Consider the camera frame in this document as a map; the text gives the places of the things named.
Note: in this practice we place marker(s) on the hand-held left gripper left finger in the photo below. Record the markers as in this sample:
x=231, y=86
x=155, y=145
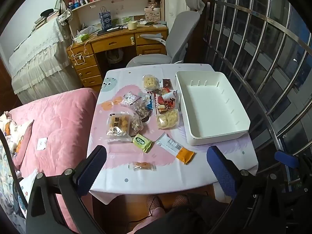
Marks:
x=91, y=168

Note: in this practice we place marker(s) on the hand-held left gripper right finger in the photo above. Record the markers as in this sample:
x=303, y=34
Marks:
x=219, y=168

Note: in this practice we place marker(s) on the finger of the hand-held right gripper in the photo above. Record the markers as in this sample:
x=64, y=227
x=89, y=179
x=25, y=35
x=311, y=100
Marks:
x=285, y=158

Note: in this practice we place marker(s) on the orange and white snack packet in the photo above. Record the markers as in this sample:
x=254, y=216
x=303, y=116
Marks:
x=175, y=148

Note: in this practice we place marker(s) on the egg yolk pastry packet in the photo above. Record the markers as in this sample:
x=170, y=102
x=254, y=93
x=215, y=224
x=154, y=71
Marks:
x=118, y=126

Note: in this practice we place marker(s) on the small clear orange snack packet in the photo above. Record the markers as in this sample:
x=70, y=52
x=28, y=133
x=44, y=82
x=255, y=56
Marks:
x=143, y=166

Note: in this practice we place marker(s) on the green snack packet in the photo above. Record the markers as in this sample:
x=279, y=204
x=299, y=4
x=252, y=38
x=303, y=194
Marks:
x=142, y=142

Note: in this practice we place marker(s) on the white plastic storage box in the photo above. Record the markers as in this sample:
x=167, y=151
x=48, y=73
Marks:
x=207, y=107

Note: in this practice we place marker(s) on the yellow cracker packet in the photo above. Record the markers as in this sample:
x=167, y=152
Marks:
x=167, y=119
x=150, y=81

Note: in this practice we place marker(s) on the clear packet with white label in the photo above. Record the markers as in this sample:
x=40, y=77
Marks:
x=129, y=98

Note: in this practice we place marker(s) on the red and white snack bag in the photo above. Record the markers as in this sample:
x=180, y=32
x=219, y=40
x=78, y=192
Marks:
x=167, y=101

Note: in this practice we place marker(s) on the blue snack packet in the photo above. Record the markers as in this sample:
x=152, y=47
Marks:
x=149, y=104

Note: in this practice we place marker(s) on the brown chocolate packet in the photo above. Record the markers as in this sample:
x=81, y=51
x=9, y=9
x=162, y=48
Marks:
x=167, y=82

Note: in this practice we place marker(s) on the person's dark clothing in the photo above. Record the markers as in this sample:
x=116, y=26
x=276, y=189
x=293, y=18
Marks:
x=195, y=217

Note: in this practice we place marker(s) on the pink cartoon tablecloth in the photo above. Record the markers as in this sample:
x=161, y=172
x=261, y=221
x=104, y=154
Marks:
x=146, y=156

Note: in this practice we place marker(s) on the pink fluffy garment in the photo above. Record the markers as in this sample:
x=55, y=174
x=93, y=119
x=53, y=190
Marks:
x=156, y=214

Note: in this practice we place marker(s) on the cartoon pillow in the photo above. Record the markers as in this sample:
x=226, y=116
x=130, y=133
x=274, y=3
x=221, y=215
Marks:
x=14, y=131

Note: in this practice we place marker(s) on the blue printed quilt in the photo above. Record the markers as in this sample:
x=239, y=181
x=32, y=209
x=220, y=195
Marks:
x=7, y=199

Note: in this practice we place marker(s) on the metal window bars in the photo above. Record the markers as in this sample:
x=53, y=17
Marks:
x=268, y=53

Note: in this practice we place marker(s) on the wooden desk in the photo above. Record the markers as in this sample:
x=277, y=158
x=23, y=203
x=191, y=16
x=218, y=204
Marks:
x=114, y=43

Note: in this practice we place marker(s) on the green tissue box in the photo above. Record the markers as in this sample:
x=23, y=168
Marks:
x=81, y=37

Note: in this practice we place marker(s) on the black tablet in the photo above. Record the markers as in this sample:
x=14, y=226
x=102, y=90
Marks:
x=109, y=31

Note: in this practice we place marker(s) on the grey office chair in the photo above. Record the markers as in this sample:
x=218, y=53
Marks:
x=180, y=34

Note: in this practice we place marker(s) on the yellow cup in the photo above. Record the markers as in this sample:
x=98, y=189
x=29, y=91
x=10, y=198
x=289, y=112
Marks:
x=132, y=25

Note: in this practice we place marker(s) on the blue gift bag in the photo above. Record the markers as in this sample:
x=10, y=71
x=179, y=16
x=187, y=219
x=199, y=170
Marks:
x=105, y=19

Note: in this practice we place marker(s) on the floral fabric pouch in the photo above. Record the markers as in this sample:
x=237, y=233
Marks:
x=64, y=15

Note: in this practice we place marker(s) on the pile of flat books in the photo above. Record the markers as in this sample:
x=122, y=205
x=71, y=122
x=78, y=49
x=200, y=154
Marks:
x=43, y=18

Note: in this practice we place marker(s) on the printed cardboard box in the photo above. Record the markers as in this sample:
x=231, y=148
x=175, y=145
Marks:
x=152, y=15

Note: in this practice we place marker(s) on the wooden bookshelf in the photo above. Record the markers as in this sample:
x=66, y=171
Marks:
x=126, y=2

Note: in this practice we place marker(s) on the doll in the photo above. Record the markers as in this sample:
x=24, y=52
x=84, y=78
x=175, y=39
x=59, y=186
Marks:
x=153, y=1

